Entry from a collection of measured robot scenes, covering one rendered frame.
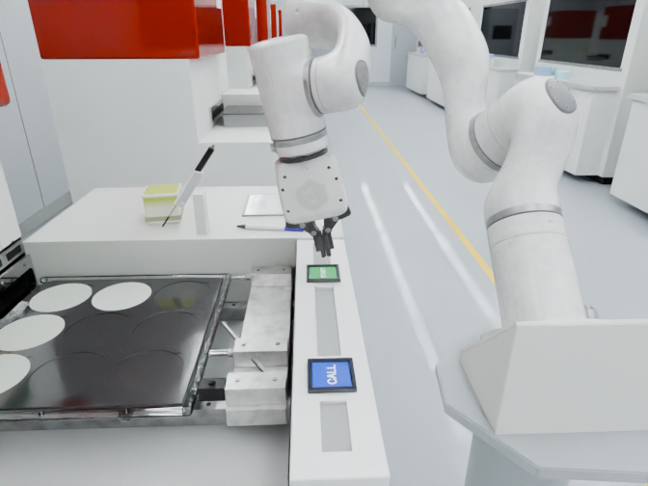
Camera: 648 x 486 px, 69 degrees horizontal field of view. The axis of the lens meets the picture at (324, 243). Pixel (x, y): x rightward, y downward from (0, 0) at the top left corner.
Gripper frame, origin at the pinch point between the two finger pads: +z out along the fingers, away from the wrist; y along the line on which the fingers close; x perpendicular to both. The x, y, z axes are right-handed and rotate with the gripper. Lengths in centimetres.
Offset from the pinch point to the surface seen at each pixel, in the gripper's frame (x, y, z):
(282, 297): 6.2, -10.4, 12.0
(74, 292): 6.0, -47.0, 2.3
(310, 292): -6.1, -3.4, 5.2
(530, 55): 574, 283, 58
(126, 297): 3.9, -37.1, 4.4
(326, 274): -0.8, -0.8, 5.4
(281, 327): -3.7, -10.1, 12.0
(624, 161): 297, 237, 117
